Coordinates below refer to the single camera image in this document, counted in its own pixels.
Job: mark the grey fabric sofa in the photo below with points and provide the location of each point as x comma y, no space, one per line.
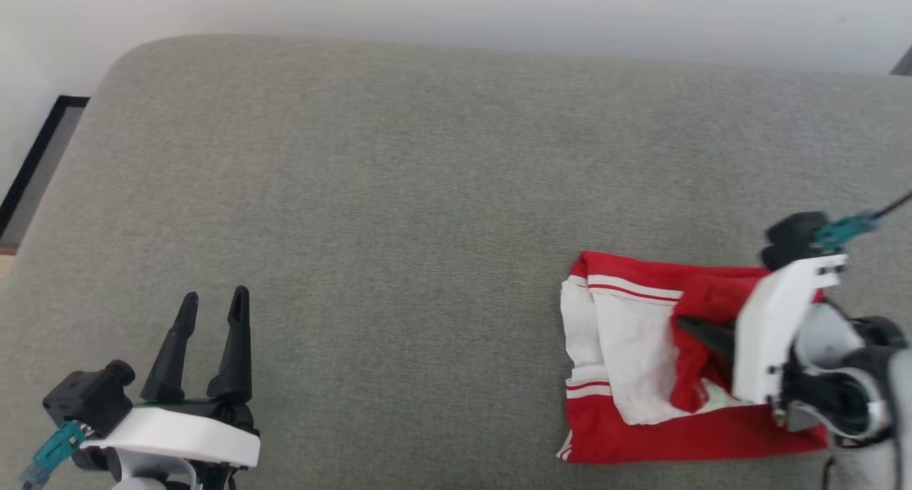
392,226

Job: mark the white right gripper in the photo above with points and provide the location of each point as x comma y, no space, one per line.
766,333

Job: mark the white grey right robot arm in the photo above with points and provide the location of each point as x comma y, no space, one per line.
823,337

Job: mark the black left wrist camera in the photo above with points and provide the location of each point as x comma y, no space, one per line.
89,397

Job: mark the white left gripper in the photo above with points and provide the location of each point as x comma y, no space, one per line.
185,433

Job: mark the red and white shirt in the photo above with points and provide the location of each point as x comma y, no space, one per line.
641,440

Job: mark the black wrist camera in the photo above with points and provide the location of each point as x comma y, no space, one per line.
89,397
791,237

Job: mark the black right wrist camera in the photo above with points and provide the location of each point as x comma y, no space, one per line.
791,237

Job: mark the black framed panel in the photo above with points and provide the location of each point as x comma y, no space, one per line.
51,123

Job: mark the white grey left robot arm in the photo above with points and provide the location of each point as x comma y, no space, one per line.
149,472

